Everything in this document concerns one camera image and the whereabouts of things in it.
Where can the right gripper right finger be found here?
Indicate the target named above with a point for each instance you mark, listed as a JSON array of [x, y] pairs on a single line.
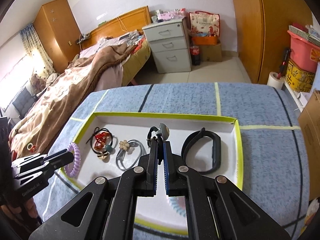
[[173, 182]]

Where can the orange box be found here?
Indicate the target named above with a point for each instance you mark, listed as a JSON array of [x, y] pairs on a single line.
[[206, 40]]

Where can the patterned curtain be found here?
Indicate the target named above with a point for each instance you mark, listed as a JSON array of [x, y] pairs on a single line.
[[35, 50]]

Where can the pink plastic bin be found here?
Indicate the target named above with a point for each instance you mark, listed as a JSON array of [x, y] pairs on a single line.
[[304, 54]]

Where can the brown blanket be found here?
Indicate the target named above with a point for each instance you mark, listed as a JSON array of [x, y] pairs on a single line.
[[37, 131]]

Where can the black hair tie pink charm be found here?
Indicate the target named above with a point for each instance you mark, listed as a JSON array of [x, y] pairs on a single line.
[[161, 132]]

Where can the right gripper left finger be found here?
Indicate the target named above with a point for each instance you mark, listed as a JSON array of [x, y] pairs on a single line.
[[151, 181]]

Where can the paper towel roll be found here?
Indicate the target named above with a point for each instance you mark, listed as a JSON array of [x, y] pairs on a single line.
[[274, 81]]

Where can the pink items on cabinet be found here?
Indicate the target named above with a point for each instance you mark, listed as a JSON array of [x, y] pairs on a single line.
[[161, 16]]

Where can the yellow patterned box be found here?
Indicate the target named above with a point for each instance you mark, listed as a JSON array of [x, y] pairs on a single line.
[[298, 79]]

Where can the long cardboard box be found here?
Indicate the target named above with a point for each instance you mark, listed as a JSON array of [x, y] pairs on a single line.
[[309, 121]]

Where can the black fitness band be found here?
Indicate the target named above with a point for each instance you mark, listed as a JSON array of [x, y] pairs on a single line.
[[204, 147]]

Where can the cola bottle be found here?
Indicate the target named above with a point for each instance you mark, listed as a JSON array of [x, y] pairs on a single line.
[[195, 55]]

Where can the person's left hand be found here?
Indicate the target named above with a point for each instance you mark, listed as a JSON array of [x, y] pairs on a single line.
[[29, 206]]

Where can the red white gift bag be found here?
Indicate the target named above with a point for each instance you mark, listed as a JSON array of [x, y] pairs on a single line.
[[205, 22]]

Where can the corner wooden cabinet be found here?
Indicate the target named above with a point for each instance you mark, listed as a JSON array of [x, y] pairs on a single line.
[[58, 32]]

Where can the wooden headboard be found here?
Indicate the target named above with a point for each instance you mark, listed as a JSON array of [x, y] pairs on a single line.
[[119, 26]]

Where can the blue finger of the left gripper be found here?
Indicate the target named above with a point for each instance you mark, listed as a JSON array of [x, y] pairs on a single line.
[[60, 159]]

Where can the grey drawer cabinet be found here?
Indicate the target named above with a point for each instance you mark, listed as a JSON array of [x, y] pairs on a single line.
[[169, 44]]

